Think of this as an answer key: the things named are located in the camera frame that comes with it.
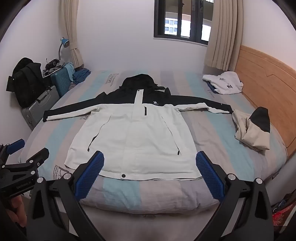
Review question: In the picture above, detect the blue clothes pile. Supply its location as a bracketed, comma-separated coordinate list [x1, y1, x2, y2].
[72, 68, 91, 83]

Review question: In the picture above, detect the white folded sweatshirt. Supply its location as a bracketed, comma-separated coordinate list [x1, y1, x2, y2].
[203, 71, 244, 95]

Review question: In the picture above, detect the light blue cloth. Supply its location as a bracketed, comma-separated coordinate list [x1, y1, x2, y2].
[63, 62, 75, 81]

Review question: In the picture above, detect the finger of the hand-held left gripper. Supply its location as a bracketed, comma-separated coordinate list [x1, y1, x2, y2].
[0, 138, 25, 163]
[0, 148, 50, 178]

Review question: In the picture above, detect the person's left hand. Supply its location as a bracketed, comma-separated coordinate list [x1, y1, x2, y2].
[6, 196, 30, 229]

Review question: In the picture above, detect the red patterned bag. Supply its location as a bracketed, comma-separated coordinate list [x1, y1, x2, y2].
[272, 199, 294, 227]

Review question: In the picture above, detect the wooden headboard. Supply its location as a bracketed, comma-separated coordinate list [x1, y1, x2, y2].
[234, 44, 296, 160]

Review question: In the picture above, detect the beige curtain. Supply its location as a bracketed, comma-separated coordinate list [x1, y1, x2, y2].
[60, 0, 85, 69]
[203, 0, 242, 71]

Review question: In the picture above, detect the dark framed window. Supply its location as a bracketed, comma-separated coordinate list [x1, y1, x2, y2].
[153, 0, 214, 47]

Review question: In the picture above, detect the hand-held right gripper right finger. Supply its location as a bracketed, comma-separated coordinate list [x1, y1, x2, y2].
[195, 151, 274, 241]

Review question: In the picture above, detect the bed with striped sheet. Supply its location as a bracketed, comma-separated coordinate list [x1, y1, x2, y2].
[18, 70, 288, 218]

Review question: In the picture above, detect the grey clothes pile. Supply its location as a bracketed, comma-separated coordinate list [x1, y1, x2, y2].
[43, 58, 67, 76]

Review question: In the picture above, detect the black backpack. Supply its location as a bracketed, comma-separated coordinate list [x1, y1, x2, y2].
[6, 57, 45, 108]

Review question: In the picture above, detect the blue desk lamp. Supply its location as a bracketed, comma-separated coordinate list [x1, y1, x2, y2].
[58, 37, 70, 61]

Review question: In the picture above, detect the silver suitcase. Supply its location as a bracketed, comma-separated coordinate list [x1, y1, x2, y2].
[21, 85, 61, 131]

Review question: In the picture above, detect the teal suitcase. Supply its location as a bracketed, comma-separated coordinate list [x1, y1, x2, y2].
[50, 67, 72, 98]

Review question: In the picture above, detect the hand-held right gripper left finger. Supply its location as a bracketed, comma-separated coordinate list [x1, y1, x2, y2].
[28, 151, 105, 241]

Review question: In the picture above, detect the black and white jacket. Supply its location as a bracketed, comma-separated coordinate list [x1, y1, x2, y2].
[43, 74, 234, 181]

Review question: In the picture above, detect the beige and black jacket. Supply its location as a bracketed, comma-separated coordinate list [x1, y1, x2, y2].
[232, 107, 271, 151]

